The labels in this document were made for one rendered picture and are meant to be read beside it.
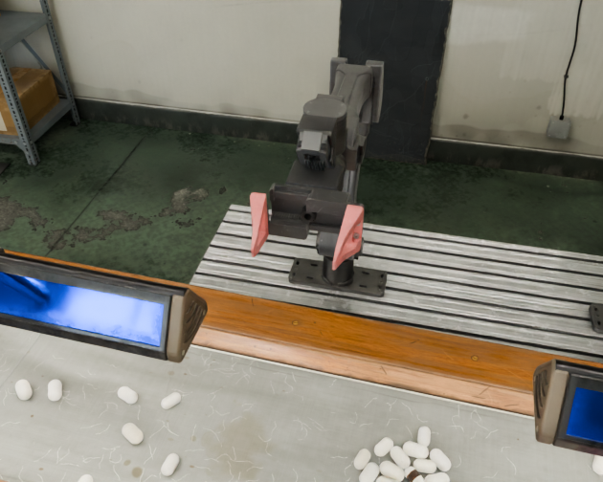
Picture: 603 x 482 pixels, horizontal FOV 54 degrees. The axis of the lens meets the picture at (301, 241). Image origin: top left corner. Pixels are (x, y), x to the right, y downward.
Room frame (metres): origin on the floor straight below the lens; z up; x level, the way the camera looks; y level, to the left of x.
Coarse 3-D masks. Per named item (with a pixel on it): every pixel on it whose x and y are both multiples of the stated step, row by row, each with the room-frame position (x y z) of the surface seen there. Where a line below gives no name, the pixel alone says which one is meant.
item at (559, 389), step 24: (552, 360) 0.34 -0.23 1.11; (552, 384) 0.32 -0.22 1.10; (576, 384) 0.31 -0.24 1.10; (600, 384) 0.31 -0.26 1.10; (552, 408) 0.30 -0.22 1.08; (576, 408) 0.30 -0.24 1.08; (600, 408) 0.30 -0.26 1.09; (552, 432) 0.29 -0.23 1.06; (576, 432) 0.29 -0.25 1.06; (600, 432) 0.29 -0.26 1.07
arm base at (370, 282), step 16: (304, 272) 0.90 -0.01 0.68; (320, 272) 0.90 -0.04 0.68; (336, 272) 0.86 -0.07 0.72; (352, 272) 0.88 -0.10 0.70; (368, 272) 0.90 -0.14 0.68; (384, 272) 0.90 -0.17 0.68; (336, 288) 0.86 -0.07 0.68; (352, 288) 0.85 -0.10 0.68; (368, 288) 0.85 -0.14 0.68; (384, 288) 0.85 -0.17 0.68
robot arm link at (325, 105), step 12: (324, 96) 0.72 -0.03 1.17; (336, 96) 0.72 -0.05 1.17; (312, 108) 0.69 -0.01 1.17; (324, 108) 0.69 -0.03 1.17; (336, 108) 0.69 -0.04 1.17; (336, 144) 0.66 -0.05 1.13; (360, 144) 0.73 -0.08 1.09; (336, 156) 0.66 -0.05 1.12; (348, 156) 0.72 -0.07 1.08; (360, 156) 0.75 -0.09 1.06; (348, 168) 0.72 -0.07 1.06
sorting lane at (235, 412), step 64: (0, 384) 0.57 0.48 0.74; (64, 384) 0.57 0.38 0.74; (128, 384) 0.57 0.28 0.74; (192, 384) 0.57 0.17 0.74; (256, 384) 0.57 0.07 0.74; (320, 384) 0.57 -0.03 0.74; (0, 448) 0.46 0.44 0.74; (64, 448) 0.46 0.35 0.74; (128, 448) 0.46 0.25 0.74; (192, 448) 0.46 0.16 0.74; (256, 448) 0.46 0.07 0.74; (320, 448) 0.46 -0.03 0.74; (448, 448) 0.46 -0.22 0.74; (512, 448) 0.46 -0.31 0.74
